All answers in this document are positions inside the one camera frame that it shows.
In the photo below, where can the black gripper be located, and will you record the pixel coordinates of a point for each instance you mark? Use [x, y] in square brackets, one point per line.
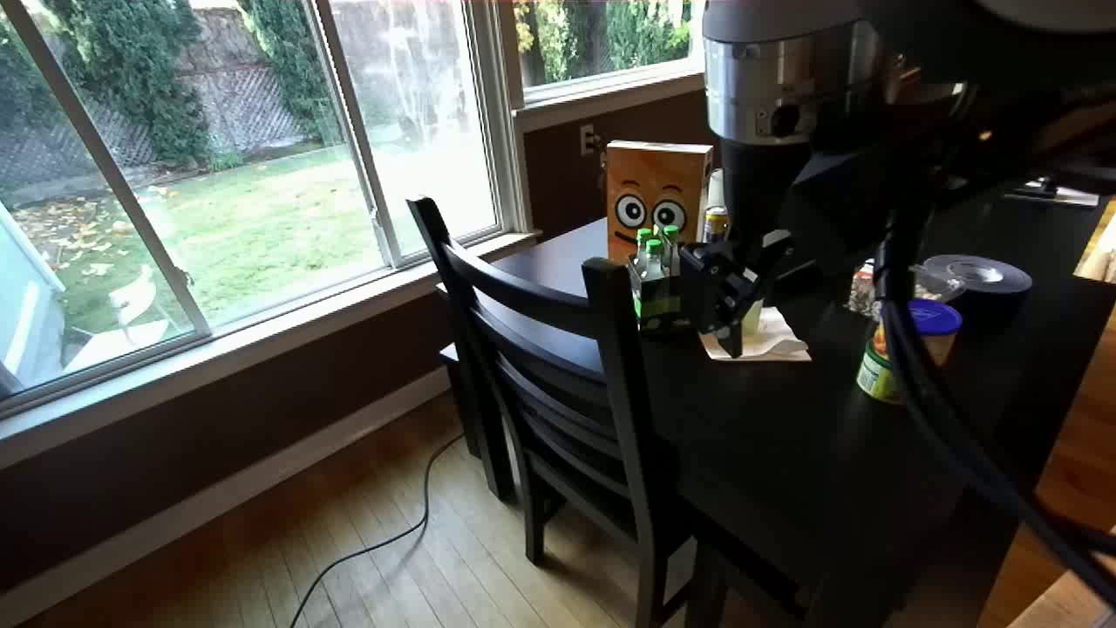
[773, 194]

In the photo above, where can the white paper napkin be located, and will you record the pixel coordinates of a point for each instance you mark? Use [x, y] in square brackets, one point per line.
[783, 343]

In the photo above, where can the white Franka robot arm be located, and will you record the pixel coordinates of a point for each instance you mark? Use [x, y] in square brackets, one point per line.
[777, 80]

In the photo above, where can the yellow and blue can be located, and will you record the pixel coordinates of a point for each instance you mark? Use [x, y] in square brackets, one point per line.
[716, 225]

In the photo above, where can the clear plastic food container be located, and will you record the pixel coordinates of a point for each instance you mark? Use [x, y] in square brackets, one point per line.
[862, 286]

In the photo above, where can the orange cartoon face cereal box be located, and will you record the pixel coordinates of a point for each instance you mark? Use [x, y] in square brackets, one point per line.
[650, 174]

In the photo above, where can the jar with blue lid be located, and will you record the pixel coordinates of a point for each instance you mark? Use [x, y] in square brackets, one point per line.
[936, 317]

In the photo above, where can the black wooden chair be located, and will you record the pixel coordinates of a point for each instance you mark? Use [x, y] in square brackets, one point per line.
[559, 385]

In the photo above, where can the white papers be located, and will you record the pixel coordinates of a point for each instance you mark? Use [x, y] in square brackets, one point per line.
[1052, 195]

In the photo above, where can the white wall outlet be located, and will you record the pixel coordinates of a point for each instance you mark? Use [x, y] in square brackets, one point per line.
[590, 142]

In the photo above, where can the white window frame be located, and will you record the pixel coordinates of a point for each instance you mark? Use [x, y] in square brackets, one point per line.
[493, 115]

